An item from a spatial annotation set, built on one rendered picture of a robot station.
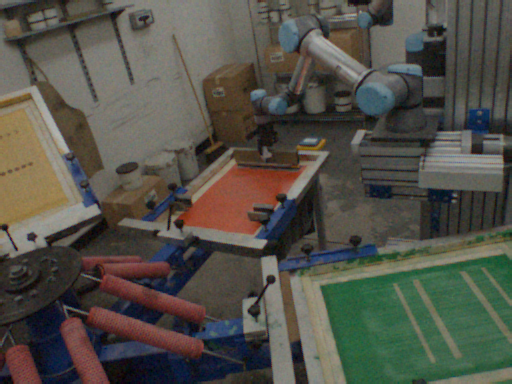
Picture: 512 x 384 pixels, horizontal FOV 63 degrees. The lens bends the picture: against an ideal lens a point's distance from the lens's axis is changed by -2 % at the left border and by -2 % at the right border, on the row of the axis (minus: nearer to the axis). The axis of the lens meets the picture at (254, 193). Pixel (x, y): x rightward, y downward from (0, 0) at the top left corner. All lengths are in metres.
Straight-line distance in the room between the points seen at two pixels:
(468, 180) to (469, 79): 0.41
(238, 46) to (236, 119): 1.16
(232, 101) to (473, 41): 3.58
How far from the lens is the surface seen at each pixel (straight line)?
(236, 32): 5.79
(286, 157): 2.11
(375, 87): 1.48
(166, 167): 4.13
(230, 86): 4.93
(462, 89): 1.79
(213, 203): 1.98
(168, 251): 1.58
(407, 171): 1.73
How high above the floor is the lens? 1.90
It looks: 29 degrees down
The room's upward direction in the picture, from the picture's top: 11 degrees counter-clockwise
